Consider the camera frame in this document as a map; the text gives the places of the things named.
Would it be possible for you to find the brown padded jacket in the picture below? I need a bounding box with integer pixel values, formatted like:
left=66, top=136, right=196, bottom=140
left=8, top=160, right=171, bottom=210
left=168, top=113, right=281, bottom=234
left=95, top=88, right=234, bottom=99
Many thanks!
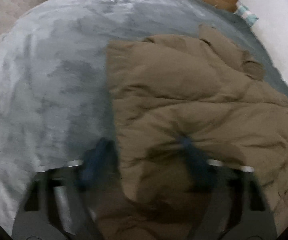
left=96, top=25, right=288, bottom=239

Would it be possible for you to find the grey plush bed blanket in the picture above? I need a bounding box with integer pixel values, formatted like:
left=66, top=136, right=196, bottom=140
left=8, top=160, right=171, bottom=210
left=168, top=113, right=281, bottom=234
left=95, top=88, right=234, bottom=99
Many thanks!
left=0, top=0, right=288, bottom=233

